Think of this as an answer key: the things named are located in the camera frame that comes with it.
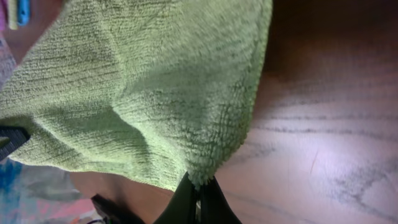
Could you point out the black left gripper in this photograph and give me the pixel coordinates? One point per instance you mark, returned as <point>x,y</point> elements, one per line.
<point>180,210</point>

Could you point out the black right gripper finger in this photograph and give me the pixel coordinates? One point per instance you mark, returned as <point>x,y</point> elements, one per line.
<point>214,206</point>

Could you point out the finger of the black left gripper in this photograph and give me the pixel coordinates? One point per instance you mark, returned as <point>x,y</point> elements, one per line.
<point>16,137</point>

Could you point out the green microfiber cloth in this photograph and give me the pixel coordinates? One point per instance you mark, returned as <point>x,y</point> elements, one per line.
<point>149,90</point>

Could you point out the blue folded cloth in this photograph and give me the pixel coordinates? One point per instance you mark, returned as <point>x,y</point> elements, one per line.
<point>23,12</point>

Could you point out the light green folded cloth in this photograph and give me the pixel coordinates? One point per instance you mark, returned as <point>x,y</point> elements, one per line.
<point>12,14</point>

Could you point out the purple folded cloth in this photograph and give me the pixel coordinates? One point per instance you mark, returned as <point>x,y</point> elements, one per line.
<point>3,14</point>

